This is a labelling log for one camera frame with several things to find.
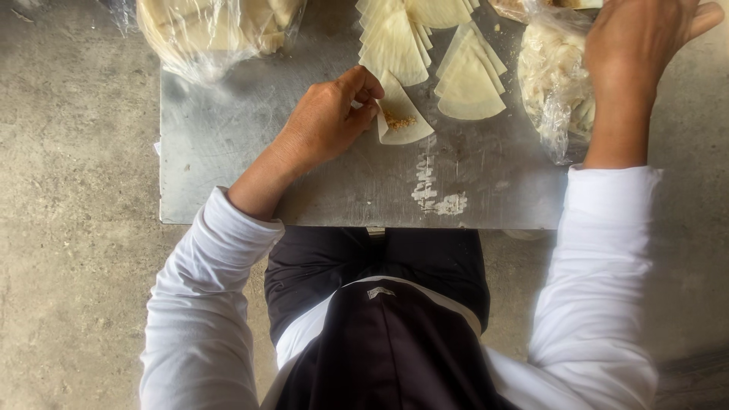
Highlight white long-sleeved shirt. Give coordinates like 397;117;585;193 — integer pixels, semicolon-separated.
139;165;665;410

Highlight wide pile of triangular wrappers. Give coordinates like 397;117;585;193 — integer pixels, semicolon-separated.
403;0;481;30

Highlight clear bag of rolled pastries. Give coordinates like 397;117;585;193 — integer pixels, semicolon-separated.
516;11;599;166

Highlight long fan of triangular wrappers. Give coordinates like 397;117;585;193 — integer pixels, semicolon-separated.
355;0;434;88

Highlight black apron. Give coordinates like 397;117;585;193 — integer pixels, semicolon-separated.
276;278;520;410

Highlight clear bag of brown filling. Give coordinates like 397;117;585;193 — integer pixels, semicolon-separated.
489;0;604;25

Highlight black trousers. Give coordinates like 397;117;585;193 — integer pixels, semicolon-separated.
263;227;491;346

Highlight single pastry sheet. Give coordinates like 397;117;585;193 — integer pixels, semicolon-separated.
376;71;436;146

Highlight person's left hand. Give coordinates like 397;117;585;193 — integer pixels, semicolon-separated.
273;65;386;177

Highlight small stack of triangular wrappers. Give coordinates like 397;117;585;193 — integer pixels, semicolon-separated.
434;22;508;121

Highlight clear bag of flat wrappers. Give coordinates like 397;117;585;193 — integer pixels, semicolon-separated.
135;0;309;86

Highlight person's right hand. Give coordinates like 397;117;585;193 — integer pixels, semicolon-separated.
584;0;725;108

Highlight brown crumbly filling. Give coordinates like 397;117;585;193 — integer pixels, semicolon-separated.
383;110;418;132

